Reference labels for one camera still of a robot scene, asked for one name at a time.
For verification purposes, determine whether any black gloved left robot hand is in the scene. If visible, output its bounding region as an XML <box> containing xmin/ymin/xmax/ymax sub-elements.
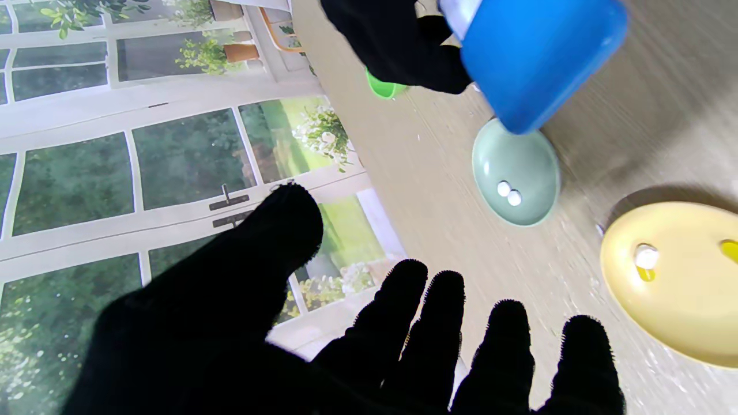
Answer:
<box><xmin>63</xmin><ymin>184</ymin><xmax>626</xmax><ymax>415</ymax></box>

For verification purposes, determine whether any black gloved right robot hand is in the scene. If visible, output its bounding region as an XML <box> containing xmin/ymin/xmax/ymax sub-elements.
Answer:
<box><xmin>320</xmin><ymin>0</ymin><xmax>473</xmax><ymax>95</ymax></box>

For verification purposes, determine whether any blue pill box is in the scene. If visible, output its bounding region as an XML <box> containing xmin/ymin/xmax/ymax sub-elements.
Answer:
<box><xmin>438</xmin><ymin>0</ymin><xmax>629</xmax><ymax>135</ymax></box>

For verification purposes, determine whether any green plastic dish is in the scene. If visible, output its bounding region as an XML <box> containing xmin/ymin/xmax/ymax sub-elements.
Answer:
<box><xmin>366</xmin><ymin>68</ymin><xmax>408</xmax><ymax>100</ymax></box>

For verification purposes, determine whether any terracotta potted plant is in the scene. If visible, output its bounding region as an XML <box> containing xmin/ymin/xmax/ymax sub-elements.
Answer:
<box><xmin>176</xmin><ymin>36</ymin><xmax>260</xmax><ymax>76</ymax></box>

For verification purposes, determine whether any pale green ceramic bowl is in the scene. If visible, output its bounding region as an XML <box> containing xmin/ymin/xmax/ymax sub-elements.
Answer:
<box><xmin>472</xmin><ymin>118</ymin><xmax>561</xmax><ymax>227</ymax></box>

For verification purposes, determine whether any dark leafy branch plant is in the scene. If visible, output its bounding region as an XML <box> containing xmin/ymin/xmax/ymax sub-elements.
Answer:
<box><xmin>40</xmin><ymin>0</ymin><xmax>152</xmax><ymax>39</ymax></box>

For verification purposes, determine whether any yellow plastic dish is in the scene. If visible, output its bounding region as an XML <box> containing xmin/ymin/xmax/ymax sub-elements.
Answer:
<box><xmin>600</xmin><ymin>202</ymin><xmax>738</xmax><ymax>368</ymax></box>

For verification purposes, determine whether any black door handle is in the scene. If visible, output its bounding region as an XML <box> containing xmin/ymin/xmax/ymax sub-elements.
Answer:
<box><xmin>212</xmin><ymin>209</ymin><xmax>254</xmax><ymax>229</ymax></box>
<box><xmin>209</xmin><ymin>184</ymin><xmax>250</xmax><ymax>212</ymax></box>

